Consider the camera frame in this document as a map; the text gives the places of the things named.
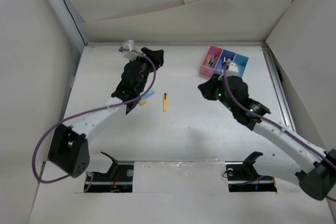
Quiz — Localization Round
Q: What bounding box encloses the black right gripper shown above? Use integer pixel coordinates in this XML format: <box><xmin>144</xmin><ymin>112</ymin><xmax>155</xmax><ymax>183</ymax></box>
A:
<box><xmin>197</xmin><ymin>73</ymin><xmax>237</xmax><ymax>112</ymax></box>

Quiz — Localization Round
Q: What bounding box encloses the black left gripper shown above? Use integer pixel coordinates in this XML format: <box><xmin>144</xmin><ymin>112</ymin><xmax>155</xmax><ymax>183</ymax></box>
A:
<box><xmin>129</xmin><ymin>48</ymin><xmax>163</xmax><ymax>94</ymax></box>

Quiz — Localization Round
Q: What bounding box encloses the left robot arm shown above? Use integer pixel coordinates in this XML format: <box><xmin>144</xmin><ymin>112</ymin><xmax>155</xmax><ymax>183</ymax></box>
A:
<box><xmin>48</xmin><ymin>47</ymin><xmax>164</xmax><ymax>180</ymax></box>

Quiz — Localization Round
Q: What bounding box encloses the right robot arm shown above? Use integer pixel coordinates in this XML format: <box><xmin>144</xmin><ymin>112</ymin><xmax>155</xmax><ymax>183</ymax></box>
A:
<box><xmin>198</xmin><ymin>74</ymin><xmax>335</xmax><ymax>201</ymax></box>

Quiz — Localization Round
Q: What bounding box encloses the pink container compartment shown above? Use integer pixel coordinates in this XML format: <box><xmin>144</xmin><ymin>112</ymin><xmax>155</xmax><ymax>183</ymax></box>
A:
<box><xmin>199</xmin><ymin>46</ymin><xmax>223</xmax><ymax>77</ymax></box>

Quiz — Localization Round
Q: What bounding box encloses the dark blue container compartment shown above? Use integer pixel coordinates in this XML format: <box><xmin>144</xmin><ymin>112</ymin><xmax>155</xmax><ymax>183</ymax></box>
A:
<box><xmin>214</xmin><ymin>49</ymin><xmax>236</xmax><ymax>74</ymax></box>

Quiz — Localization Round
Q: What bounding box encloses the light blue utility knife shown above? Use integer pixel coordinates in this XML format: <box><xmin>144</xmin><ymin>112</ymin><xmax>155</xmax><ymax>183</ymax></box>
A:
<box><xmin>142</xmin><ymin>90</ymin><xmax>154</xmax><ymax>99</ymax></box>

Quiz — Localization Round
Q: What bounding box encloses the light blue container compartment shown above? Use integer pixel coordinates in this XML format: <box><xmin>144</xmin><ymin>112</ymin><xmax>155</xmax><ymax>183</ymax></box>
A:
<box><xmin>234</xmin><ymin>54</ymin><xmax>249</xmax><ymax>78</ymax></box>

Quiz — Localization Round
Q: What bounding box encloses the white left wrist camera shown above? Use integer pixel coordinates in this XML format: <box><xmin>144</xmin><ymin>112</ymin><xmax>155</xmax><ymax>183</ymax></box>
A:
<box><xmin>119</xmin><ymin>40</ymin><xmax>137</xmax><ymax>60</ymax></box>

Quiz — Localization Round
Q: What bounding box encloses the aluminium rail right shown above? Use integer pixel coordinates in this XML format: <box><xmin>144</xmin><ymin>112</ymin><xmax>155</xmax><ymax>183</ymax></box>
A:
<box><xmin>261</xmin><ymin>47</ymin><xmax>296</xmax><ymax>132</ymax></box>

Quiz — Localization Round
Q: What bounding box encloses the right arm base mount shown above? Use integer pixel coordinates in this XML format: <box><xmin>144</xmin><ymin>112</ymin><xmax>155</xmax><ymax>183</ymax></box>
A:
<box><xmin>222</xmin><ymin>152</ymin><xmax>277</xmax><ymax>193</ymax></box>

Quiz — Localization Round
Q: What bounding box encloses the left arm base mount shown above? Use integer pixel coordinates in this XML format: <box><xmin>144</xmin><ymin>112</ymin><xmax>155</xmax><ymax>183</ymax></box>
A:
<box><xmin>83</xmin><ymin>152</ymin><xmax>134</xmax><ymax>193</ymax></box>

